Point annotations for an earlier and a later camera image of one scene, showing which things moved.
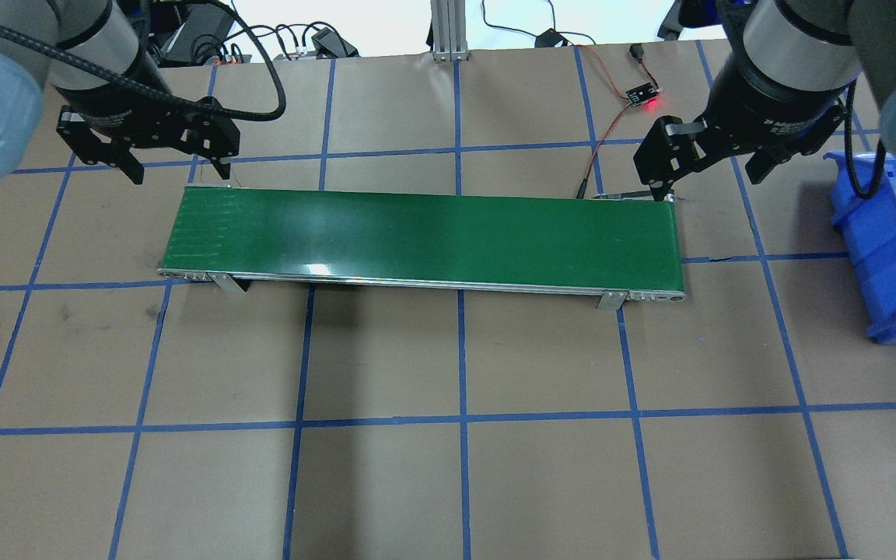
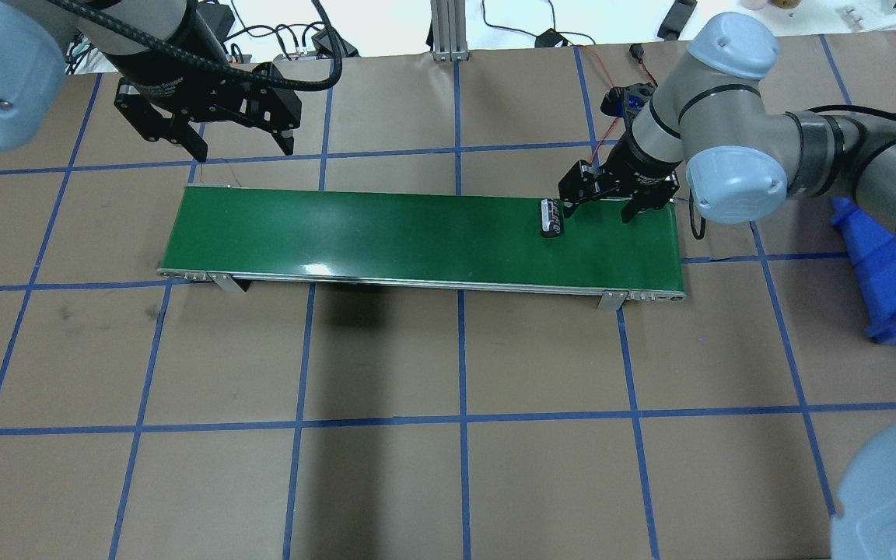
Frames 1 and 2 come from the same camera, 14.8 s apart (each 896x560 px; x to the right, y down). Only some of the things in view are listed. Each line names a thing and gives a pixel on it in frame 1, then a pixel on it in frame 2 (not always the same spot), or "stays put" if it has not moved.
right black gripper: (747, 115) → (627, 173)
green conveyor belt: (614, 248) stays put
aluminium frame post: (449, 30) stays put
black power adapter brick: (330, 42) stays put
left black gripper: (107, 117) → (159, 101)
